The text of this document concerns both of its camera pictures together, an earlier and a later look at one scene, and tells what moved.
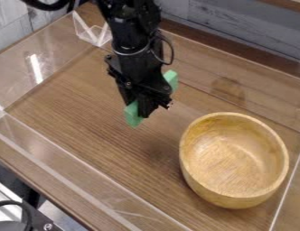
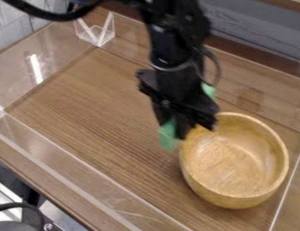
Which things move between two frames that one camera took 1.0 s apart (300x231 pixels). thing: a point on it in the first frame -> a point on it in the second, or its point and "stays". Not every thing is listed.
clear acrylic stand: (94, 34) stays
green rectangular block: (131, 111) -> (169, 135)
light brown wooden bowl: (233, 159) stays
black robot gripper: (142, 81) -> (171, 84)
